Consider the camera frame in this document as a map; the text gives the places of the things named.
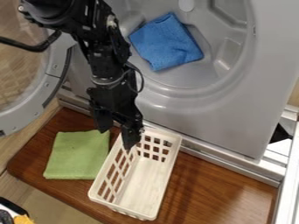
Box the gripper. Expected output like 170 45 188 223
85 79 145 151

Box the green cloth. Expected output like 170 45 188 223
42 129 111 181

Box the white basket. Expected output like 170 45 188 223
87 126 184 221

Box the blue cloth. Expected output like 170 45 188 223
127 11 206 72

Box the washing machine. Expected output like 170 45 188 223
0 0 299 160

